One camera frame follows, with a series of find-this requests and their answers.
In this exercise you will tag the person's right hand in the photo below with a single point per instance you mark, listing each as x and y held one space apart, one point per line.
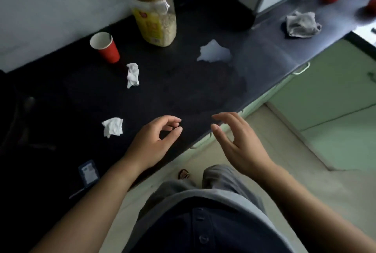
249 152

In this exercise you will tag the person's left hand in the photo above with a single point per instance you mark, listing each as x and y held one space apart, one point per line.
147 144

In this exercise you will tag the person's left thumb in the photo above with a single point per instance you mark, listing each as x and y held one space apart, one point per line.
172 138

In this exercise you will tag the person's right thumb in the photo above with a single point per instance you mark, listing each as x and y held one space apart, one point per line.
221 135

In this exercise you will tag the person's right forearm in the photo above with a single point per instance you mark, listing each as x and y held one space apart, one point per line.
317 214

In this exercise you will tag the person's left forearm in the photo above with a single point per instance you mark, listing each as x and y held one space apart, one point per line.
94 208

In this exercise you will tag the patterned sandal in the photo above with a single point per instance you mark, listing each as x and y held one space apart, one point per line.
184 174

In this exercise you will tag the grey trousers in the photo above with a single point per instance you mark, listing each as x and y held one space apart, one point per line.
211 182

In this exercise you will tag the flat crumpled white tissue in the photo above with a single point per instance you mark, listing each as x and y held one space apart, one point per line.
213 51

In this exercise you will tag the small blue packet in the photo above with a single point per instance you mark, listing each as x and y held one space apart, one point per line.
88 172

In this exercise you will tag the dark blue shirt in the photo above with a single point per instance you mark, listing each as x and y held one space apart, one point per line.
211 226

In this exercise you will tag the green cabinet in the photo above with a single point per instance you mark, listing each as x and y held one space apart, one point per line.
332 100

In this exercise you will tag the plastic jar with gold lid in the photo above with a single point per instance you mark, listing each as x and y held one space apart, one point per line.
154 11

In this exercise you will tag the crumpled grey cloth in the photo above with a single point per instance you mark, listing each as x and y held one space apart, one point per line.
302 25

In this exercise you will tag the black stove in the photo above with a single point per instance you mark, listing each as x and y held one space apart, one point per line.
20 114

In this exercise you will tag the red object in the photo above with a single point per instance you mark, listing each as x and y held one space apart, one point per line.
371 4

